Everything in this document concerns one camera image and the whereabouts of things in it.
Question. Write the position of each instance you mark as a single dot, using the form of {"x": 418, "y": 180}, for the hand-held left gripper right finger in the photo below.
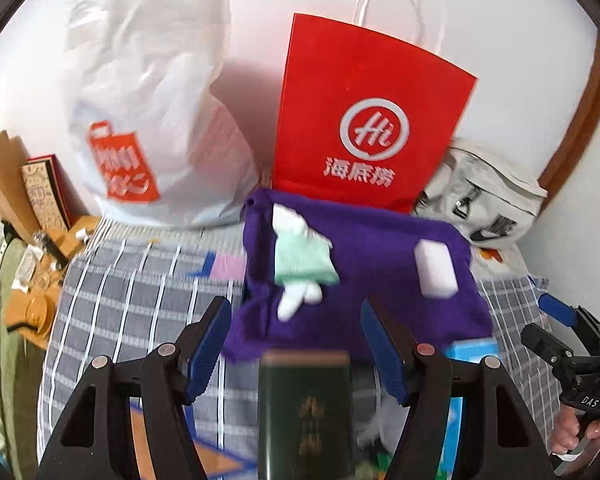
{"x": 382, "y": 355}

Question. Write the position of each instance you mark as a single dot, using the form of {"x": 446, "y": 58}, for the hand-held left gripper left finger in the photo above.
{"x": 210, "y": 350}

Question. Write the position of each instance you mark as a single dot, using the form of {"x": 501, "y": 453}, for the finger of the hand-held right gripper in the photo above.
{"x": 542, "y": 341}
{"x": 555, "y": 307}

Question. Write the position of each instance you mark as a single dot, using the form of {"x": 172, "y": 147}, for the person's right hand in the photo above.
{"x": 567, "y": 435}

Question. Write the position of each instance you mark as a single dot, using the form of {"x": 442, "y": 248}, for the white crumpled plastic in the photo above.
{"x": 382, "y": 422}

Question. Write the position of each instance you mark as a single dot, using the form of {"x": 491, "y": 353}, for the purple towel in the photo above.
{"x": 380, "y": 270}

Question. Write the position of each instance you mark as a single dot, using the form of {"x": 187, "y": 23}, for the plaid bed sheet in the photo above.
{"x": 130, "y": 300}

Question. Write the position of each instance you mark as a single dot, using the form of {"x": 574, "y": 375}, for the dark green book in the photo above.
{"x": 305, "y": 410}

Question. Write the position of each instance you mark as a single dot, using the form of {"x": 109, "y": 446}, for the white sponge block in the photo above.
{"x": 435, "y": 270}

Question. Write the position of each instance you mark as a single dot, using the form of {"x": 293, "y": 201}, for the white and green plush doll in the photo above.
{"x": 300, "y": 260}

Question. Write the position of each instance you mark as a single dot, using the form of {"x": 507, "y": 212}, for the light grey sling bag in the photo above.
{"x": 480, "y": 180}

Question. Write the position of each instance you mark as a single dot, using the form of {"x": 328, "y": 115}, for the green blanket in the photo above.
{"x": 15, "y": 360}

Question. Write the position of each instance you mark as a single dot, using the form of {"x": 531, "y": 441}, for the clear glass jar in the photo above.
{"x": 27, "y": 270}

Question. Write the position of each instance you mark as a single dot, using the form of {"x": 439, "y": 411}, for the white plastic shopping bag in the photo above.
{"x": 155, "y": 85}

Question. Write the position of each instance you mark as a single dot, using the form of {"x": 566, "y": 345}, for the red paper bag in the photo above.
{"x": 360, "y": 70}

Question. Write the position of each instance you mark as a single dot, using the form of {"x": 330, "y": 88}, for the wooden door frame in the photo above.
{"x": 580, "y": 125}

